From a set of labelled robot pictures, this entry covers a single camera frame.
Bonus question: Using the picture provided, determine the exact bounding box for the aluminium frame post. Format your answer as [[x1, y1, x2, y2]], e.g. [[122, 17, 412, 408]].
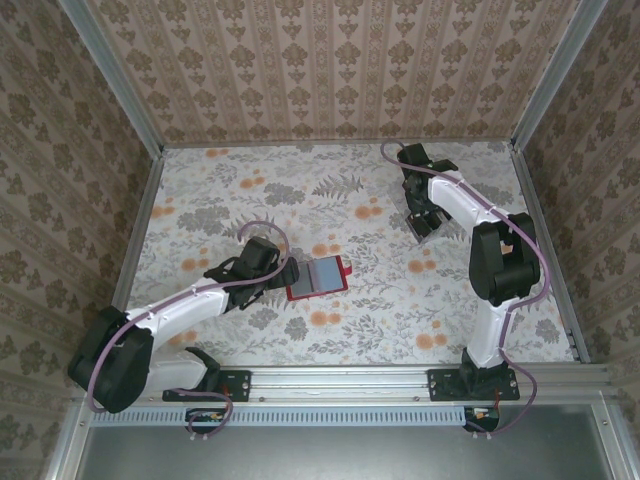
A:
[[509, 0, 601, 151], [59, 0, 166, 154]]

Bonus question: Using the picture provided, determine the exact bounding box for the white slotted cable duct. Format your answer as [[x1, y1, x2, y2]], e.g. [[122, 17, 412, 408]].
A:
[[92, 405, 474, 427]]

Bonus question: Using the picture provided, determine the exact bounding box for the aluminium mounting rail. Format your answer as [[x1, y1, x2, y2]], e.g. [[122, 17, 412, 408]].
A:
[[74, 364, 614, 401]]

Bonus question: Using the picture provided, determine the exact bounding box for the aluminium side rail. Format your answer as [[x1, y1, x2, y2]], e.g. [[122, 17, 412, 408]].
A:
[[94, 147, 166, 366], [509, 144, 591, 364]]

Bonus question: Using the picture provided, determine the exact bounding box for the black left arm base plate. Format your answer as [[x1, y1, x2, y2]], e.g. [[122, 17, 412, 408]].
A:
[[162, 368, 251, 403]]

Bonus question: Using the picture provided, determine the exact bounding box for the red leather card holder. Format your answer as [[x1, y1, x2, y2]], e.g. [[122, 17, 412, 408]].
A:
[[285, 254, 354, 302]]

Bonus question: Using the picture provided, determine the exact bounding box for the black cable connector box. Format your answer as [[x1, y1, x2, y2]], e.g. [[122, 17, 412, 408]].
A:
[[184, 407, 226, 434], [462, 405, 501, 432]]

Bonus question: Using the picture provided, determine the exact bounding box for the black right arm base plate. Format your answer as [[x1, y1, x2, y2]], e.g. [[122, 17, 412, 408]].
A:
[[428, 368, 521, 403]]

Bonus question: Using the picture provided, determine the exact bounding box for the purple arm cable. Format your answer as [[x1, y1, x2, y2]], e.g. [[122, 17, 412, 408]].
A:
[[380, 141, 551, 441], [87, 219, 296, 441]]

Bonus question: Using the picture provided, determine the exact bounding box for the clear acrylic card stand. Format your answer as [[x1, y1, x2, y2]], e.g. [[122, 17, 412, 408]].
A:
[[391, 187, 452, 246]]

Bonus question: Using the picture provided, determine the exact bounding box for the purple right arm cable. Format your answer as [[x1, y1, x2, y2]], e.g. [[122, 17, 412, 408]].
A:
[[380, 141, 551, 441]]

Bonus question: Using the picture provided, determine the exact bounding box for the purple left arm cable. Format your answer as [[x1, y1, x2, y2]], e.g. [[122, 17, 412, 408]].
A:
[[87, 219, 296, 441]]

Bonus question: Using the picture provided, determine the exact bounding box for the grey metal sheet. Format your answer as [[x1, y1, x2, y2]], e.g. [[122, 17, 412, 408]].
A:
[[74, 424, 609, 480]]

